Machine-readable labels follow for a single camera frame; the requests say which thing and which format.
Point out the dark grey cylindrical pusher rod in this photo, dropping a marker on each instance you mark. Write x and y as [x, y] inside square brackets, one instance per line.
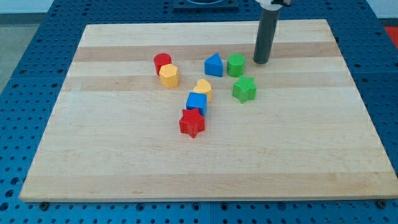
[265, 35]

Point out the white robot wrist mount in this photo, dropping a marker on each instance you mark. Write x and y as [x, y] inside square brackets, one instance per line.
[274, 5]

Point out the blue triangle block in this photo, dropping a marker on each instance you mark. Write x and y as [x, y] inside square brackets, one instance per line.
[213, 66]

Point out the green cylinder block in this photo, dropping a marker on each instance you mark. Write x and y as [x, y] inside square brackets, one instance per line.
[235, 65]

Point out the green star block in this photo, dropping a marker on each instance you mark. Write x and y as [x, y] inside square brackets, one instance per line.
[244, 89]

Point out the yellow heart block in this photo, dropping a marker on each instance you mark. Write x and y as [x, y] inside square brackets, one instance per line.
[204, 87]

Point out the blue cube block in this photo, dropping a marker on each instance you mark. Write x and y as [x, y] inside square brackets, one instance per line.
[197, 100]

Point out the yellow hexagon block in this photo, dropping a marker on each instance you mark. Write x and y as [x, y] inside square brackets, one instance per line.
[169, 75]

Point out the red cylinder block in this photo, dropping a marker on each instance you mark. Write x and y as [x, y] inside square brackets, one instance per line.
[160, 60]

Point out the red star block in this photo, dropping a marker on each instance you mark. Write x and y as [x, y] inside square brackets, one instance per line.
[191, 122]

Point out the light wooden board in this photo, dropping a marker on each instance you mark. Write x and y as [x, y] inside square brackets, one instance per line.
[113, 135]

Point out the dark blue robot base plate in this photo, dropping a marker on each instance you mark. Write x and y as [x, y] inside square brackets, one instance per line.
[184, 5]

